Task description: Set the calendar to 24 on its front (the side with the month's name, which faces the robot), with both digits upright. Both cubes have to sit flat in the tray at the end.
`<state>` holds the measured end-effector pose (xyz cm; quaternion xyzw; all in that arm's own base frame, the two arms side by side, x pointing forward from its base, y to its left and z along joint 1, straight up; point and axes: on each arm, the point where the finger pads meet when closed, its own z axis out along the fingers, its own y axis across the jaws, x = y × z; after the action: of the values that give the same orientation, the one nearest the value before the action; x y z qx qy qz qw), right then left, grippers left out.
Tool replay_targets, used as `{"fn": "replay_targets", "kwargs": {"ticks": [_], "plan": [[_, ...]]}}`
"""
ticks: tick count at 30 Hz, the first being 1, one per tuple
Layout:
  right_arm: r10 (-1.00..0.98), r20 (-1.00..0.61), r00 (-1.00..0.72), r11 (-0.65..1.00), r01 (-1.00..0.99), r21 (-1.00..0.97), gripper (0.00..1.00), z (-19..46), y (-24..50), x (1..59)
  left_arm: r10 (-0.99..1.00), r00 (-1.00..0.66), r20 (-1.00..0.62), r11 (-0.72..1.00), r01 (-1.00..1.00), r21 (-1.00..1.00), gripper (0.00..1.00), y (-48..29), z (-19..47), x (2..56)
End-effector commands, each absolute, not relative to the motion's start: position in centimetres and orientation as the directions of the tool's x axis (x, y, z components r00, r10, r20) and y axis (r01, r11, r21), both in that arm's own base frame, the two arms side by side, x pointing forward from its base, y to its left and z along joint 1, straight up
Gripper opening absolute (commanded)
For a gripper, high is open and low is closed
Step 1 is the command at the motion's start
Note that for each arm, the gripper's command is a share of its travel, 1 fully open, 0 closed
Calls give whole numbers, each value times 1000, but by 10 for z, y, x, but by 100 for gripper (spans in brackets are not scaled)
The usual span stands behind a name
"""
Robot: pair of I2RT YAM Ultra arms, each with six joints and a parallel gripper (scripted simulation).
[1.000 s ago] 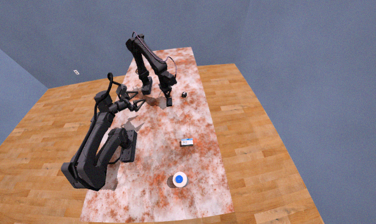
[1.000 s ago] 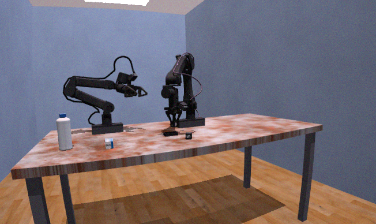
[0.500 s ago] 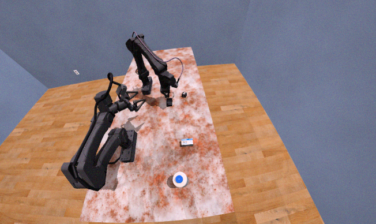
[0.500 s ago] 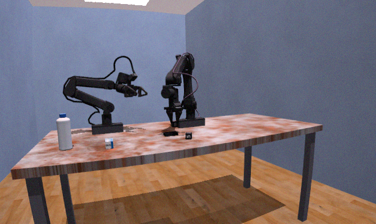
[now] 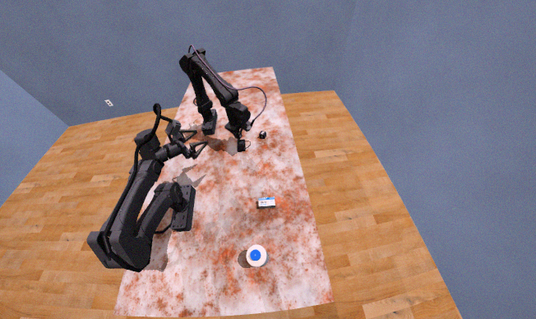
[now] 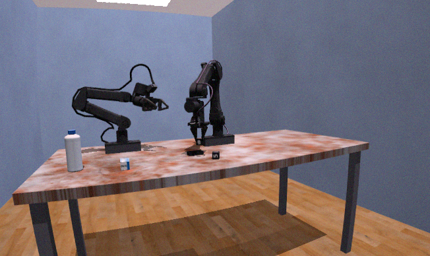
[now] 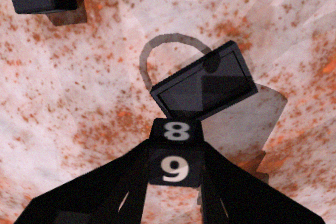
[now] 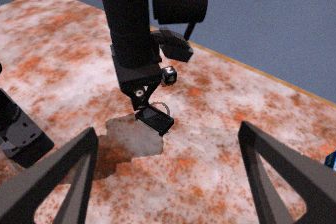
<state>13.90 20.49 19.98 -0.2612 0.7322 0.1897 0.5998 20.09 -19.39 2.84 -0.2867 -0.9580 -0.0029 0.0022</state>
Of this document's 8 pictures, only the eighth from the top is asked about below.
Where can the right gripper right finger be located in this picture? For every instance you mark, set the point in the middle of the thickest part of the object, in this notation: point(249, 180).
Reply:
point(313, 181)

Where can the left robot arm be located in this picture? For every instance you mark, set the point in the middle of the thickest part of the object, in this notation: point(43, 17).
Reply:
point(123, 17)

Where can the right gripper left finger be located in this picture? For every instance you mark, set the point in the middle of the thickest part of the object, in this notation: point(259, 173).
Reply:
point(21, 195)

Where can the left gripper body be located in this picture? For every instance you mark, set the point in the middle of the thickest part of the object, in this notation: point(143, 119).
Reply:
point(137, 55)

